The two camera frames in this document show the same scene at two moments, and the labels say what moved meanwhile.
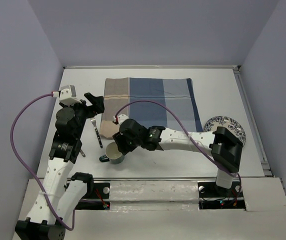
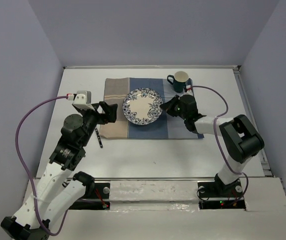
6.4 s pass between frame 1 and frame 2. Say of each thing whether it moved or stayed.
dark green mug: moved
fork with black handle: stayed
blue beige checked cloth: stayed
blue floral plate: moved
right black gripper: moved
